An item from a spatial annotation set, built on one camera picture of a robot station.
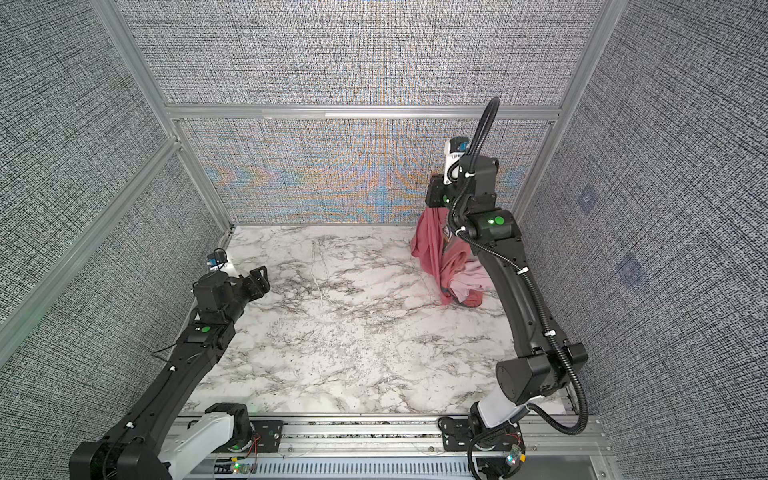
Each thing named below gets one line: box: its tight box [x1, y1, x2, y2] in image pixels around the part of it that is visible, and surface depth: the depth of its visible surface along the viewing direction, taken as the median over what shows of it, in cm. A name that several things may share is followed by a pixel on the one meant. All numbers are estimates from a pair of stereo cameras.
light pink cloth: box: [449, 259, 491, 303], surface depth 88 cm
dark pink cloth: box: [410, 206, 471, 305], surface depth 88 cm
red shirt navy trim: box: [440, 236, 483, 308], surface depth 90 cm
